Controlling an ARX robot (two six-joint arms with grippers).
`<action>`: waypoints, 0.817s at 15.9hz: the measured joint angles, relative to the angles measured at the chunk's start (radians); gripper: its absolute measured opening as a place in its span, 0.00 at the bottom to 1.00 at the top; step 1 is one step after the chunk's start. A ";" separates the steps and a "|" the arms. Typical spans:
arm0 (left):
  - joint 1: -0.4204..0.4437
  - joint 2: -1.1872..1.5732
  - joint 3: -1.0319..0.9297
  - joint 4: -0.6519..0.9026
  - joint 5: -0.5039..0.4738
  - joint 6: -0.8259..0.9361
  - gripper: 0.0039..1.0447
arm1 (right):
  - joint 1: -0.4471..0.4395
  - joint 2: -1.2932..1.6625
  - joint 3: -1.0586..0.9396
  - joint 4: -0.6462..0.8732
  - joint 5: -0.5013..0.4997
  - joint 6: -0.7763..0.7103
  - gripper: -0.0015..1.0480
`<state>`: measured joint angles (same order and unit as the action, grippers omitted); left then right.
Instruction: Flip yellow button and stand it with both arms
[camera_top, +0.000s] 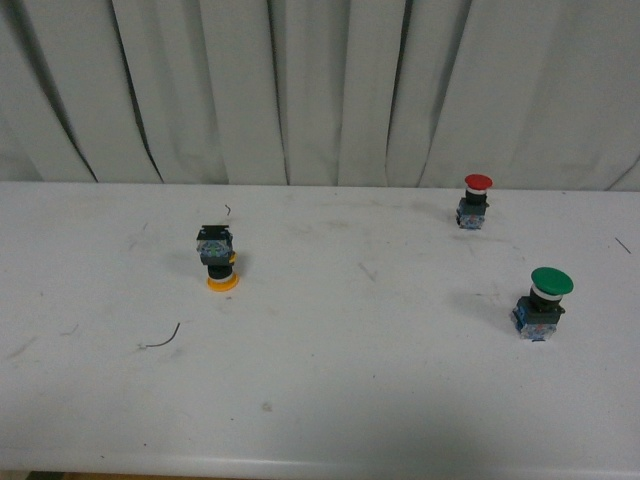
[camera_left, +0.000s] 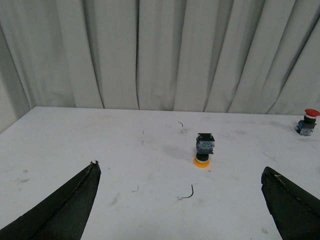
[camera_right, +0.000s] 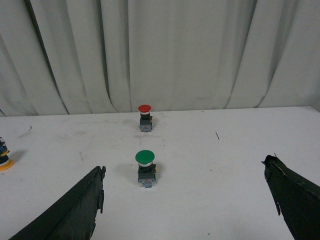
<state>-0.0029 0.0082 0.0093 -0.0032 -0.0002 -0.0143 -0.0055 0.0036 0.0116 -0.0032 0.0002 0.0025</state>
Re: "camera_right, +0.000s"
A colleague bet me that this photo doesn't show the right gripper black taped right finger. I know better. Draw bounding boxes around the right gripper black taped right finger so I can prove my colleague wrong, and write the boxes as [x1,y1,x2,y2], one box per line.
[262,155,320,240]

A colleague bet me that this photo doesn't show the right gripper black taped left finger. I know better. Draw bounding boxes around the right gripper black taped left finger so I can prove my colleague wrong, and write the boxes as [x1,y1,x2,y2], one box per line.
[11,166,106,240]

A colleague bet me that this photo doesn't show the yellow mushroom push button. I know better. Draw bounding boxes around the yellow mushroom push button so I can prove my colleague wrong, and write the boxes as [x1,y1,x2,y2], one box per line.
[0,137,14,171]

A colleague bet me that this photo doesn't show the green mushroom push button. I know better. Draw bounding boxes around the green mushroom push button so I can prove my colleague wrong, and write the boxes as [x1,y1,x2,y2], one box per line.
[135,149,157,188]

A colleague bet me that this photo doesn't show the red mushroom push button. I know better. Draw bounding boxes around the red mushroom push button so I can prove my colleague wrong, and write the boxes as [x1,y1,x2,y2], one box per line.
[138,104,153,132]

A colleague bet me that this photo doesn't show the white curtain backdrop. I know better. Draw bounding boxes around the white curtain backdrop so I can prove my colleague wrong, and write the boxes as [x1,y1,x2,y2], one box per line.
[0,0,320,117]

